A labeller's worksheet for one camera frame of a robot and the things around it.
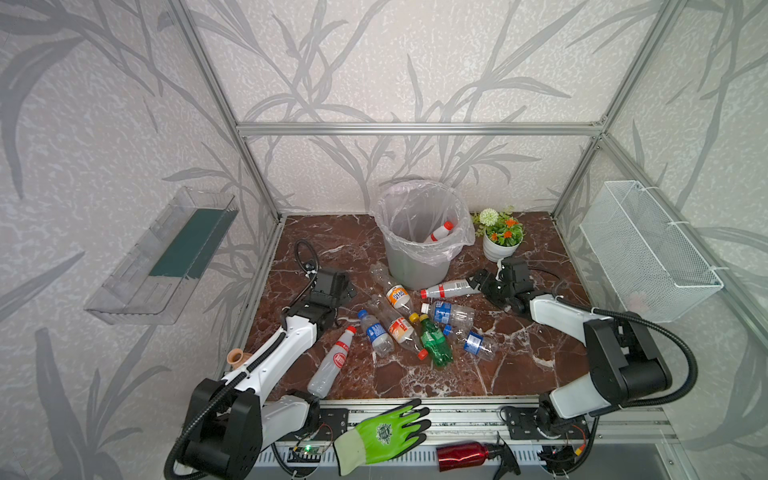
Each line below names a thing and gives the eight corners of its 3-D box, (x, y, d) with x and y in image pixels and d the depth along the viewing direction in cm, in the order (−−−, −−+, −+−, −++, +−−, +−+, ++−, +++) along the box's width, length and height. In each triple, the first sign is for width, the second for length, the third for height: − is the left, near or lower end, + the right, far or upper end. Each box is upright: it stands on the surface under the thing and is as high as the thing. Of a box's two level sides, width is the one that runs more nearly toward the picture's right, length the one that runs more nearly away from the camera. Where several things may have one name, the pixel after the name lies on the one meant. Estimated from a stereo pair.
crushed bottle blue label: (451, 344, 88) (453, 338, 84) (457, 331, 91) (459, 324, 87) (489, 364, 85) (493, 359, 81) (494, 350, 87) (499, 343, 83)
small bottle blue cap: (380, 361, 86) (379, 355, 82) (357, 319, 94) (355, 312, 90) (395, 352, 88) (395, 346, 84) (372, 311, 96) (370, 304, 92)
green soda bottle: (438, 371, 84) (439, 366, 81) (412, 324, 93) (412, 319, 90) (455, 361, 86) (457, 356, 83) (428, 316, 95) (429, 311, 92)
